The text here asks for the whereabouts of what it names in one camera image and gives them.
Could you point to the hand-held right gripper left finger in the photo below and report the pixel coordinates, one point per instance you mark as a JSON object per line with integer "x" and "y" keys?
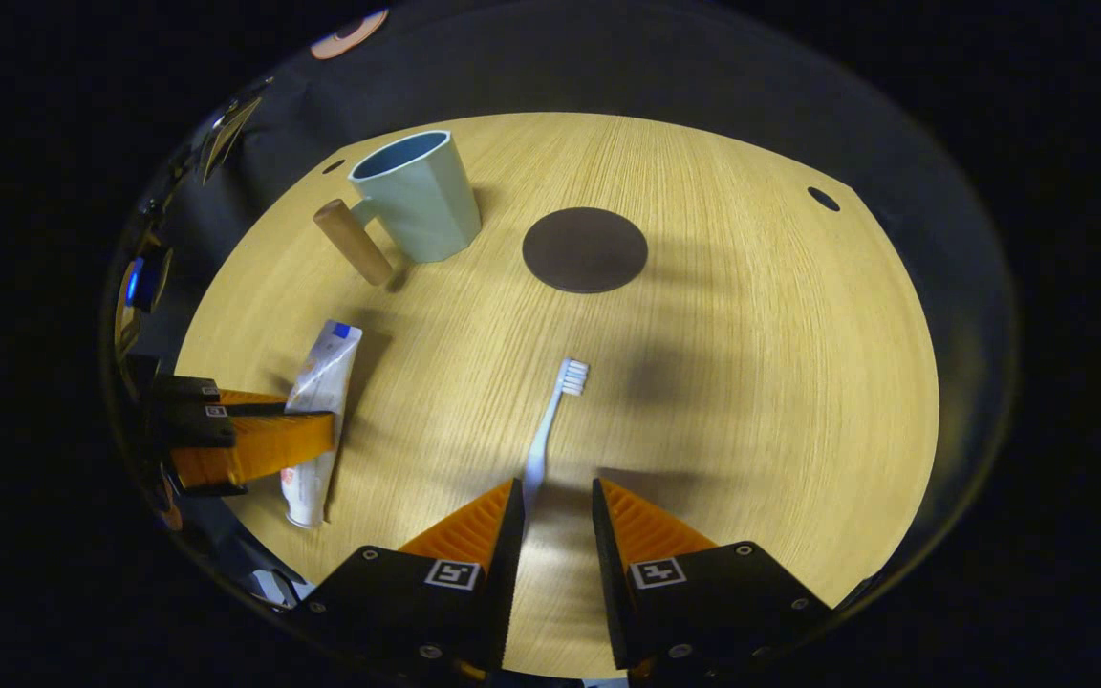
{"x": 506, "y": 592}

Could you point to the black backdrop cloth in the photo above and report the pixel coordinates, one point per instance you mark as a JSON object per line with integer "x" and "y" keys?
{"x": 608, "y": 57}

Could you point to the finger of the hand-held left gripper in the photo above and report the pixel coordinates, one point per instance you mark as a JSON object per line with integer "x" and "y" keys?
{"x": 187, "y": 394}
{"x": 273, "y": 444}

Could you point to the dark brown round coaster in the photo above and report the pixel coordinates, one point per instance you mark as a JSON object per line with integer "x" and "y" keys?
{"x": 585, "y": 250}

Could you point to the white toothpaste tube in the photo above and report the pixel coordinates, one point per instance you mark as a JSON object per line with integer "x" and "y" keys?
{"x": 326, "y": 368}

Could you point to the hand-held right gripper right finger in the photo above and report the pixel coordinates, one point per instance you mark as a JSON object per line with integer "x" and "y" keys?
{"x": 611, "y": 592}

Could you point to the white toothbrush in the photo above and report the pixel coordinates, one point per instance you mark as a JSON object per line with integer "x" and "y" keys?
{"x": 543, "y": 440}

